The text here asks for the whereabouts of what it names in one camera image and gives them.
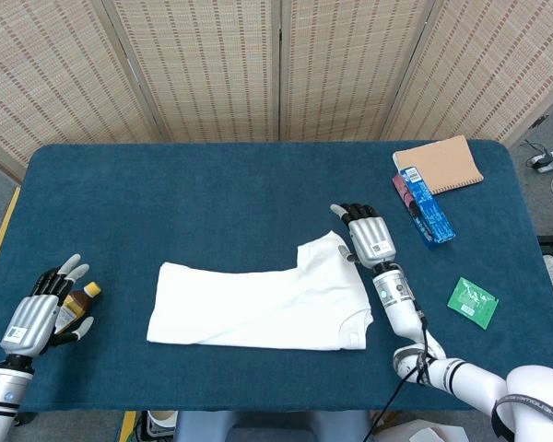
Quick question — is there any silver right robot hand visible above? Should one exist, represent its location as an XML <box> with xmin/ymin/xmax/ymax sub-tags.
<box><xmin>330</xmin><ymin>203</ymin><xmax>397</xmax><ymax>271</ymax></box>

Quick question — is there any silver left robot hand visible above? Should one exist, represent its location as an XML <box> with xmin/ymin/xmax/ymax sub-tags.
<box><xmin>0</xmin><ymin>253</ymin><xmax>95</xmax><ymax>358</ymax></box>

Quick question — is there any white T-shirt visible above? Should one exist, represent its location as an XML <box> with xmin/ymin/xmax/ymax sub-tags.
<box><xmin>146</xmin><ymin>230</ymin><xmax>375</xmax><ymax>352</ymax></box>

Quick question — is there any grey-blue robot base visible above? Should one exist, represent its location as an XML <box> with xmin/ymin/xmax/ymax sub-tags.
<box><xmin>172</xmin><ymin>409</ymin><xmax>374</xmax><ymax>442</ymax></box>

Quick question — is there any yellow-capped tea bottle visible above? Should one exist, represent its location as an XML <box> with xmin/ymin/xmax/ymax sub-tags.
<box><xmin>53</xmin><ymin>282</ymin><xmax>103</xmax><ymax>335</ymax></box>

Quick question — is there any blue cookie box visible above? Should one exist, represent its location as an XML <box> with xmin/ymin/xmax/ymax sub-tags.
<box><xmin>392</xmin><ymin>165</ymin><xmax>456</xmax><ymax>250</ymax></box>

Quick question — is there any brown spiral notebook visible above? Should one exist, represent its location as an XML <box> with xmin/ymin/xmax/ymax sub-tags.
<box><xmin>392</xmin><ymin>134</ymin><xmax>485</xmax><ymax>197</ymax></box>

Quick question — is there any green sachet packet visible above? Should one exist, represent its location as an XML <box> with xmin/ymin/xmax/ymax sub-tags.
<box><xmin>446</xmin><ymin>276</ymin><xmax>500</xmax><ymax>331</ymax></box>

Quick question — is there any white tape roll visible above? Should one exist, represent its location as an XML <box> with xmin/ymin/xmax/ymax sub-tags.
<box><xmin>146</xmin><ymin>409</ymin><xmax>179</xmax><ymax>436</ymax></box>

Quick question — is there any blue carpet table cover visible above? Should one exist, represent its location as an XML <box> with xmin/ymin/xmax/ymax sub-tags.
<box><xmin>0</xmin><ymin>140</ymin><xmax>553</xmax><ymax>413</ymax></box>

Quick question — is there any woven bamboo folding screen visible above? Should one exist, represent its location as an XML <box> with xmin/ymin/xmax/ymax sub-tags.
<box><xmin>0</xmin><ymin>0</ymin><xmax>553</xmax><ymax>183</ymax></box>

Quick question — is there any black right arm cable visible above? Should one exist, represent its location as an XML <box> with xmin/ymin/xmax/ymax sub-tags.
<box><xmin>363</xmin><ymin>315</ymin><xmax>430</xmax><ymax>442</ymax></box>

